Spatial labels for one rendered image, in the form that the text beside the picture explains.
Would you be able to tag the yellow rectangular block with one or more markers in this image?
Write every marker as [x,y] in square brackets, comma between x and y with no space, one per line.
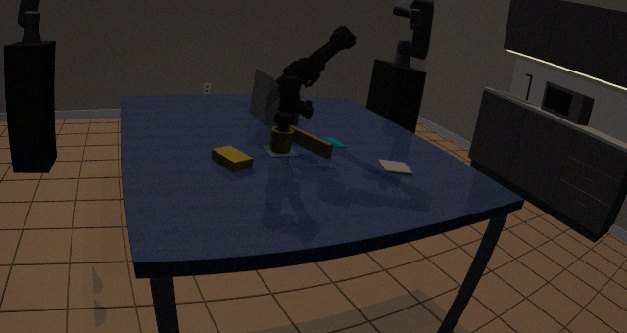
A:
[231,158]

